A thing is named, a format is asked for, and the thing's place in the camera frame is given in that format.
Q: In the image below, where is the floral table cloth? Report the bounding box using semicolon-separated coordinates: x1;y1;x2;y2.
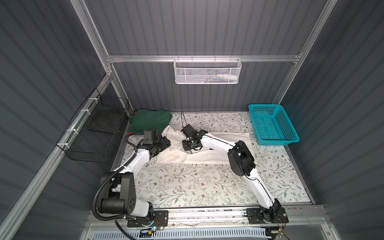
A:
135;112;311;208

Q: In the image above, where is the folded green t shirt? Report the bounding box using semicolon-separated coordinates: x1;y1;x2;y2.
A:
128;109;172;135

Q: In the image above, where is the white t shirt with print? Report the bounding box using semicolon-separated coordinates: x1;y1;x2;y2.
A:
155;126;254;165

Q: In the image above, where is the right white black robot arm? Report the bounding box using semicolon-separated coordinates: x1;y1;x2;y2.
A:
182;125;282;223

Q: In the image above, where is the white slotted cable duct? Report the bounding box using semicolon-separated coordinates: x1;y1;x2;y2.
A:
91;227;272;240

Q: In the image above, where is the black wire mesh basket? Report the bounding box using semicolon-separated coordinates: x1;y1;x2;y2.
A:
57;90;130;164

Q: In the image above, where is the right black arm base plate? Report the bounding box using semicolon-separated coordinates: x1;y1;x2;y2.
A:
243;207;289;225

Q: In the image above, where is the white bottle in basket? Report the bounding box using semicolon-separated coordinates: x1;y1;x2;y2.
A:
217;74;239;82

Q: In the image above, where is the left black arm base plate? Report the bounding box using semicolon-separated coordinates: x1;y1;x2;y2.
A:
127;211;169;228

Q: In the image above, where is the teal plastic basket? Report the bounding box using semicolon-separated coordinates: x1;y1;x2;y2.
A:
249;104;300;146

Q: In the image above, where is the white wire mesh basket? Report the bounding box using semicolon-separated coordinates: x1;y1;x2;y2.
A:
173;57;242;85

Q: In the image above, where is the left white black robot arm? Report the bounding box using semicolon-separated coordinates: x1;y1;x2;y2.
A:
92;130;171;222

